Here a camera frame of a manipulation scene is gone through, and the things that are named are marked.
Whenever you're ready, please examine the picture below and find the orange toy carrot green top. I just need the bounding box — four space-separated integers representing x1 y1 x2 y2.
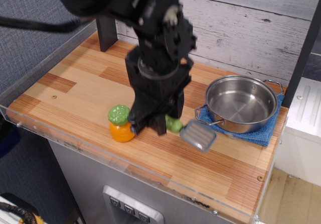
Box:
108 104 135 143

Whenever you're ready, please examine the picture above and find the silver button control panel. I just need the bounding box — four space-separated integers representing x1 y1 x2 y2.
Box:
102 185 165 223

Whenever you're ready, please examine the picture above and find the black yellow braided cable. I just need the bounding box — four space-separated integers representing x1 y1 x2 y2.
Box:
0 201 47 224

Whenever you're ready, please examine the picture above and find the green handled grey toy spatula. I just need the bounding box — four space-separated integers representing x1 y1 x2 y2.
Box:
165 115 217 152

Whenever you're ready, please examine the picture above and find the clear acrylic guard rail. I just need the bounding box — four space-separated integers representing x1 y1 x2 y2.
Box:
1 24 288 223

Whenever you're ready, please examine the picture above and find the blue folded cloth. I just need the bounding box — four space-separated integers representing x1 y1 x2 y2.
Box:
209 94 284 147

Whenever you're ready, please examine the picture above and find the stainless steel pot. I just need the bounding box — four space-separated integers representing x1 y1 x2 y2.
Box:
195 75 284 134

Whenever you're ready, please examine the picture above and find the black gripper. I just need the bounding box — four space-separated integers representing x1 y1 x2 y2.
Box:
125 46 193 136

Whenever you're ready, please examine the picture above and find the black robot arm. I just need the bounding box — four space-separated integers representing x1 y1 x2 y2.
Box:
60 0 196 135

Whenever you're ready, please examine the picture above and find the dark vertical post right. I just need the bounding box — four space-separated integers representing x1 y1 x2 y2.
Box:
282 0 320 108

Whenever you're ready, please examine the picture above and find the black vertical post left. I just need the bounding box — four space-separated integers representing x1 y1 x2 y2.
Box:
96 17 118 52

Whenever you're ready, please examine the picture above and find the grey toy cabinet front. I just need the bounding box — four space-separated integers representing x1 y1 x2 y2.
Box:
49 141 229 223

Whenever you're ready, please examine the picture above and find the white box right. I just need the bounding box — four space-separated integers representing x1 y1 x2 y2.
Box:
274 77 320 186

